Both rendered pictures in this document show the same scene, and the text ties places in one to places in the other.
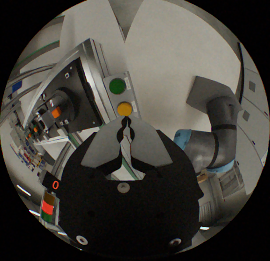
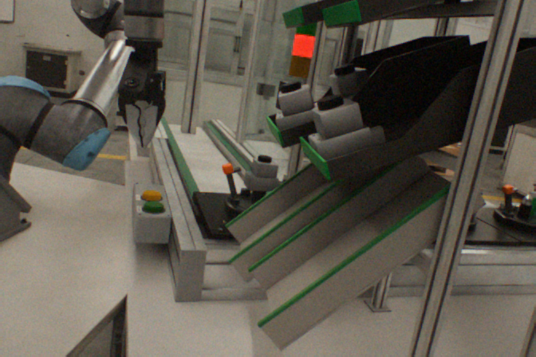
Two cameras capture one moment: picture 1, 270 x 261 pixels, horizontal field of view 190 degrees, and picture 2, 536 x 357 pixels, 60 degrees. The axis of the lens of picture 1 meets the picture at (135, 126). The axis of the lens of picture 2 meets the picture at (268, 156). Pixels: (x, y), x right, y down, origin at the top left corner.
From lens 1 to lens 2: 0.89 m
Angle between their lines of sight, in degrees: 41
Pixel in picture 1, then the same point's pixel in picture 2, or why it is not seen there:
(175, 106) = (59, 225)
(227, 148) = (19, 105)
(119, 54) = (143, 281)
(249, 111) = not seen: outside the picture
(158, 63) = (72, 264)
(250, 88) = not seen: outside the picture
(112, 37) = (148, 307)
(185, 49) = not seen: outside the picture
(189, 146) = (82, 135)
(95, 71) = (179, 222)
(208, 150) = (57, 119)
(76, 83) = (213, 217)
